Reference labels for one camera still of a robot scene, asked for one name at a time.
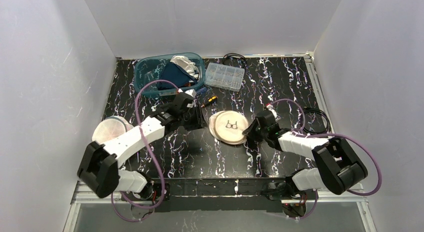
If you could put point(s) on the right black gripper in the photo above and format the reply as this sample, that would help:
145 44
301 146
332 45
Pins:
252 132

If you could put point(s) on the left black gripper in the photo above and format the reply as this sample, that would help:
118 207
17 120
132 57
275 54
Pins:
195 116

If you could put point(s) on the teal plastic bin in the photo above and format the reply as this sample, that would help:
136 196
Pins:
148 69

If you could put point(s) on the dark blue lace bra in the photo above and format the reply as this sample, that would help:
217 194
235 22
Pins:
177 75

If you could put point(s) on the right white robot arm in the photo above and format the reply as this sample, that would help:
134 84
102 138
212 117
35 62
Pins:
338 167

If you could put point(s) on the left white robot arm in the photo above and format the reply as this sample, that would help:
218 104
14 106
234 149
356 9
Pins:
100 165

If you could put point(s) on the yellow black screwdriver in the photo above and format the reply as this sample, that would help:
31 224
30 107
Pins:
210 101

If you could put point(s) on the red blue screwdriver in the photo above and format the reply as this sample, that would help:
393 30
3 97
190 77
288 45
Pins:
201 91

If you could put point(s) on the clear plastic screw box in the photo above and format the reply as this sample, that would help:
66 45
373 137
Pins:
224 77

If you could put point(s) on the white cloth in bin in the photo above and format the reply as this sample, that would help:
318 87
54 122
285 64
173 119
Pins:
187 65

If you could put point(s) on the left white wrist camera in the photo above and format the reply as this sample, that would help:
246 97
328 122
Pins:
190 92

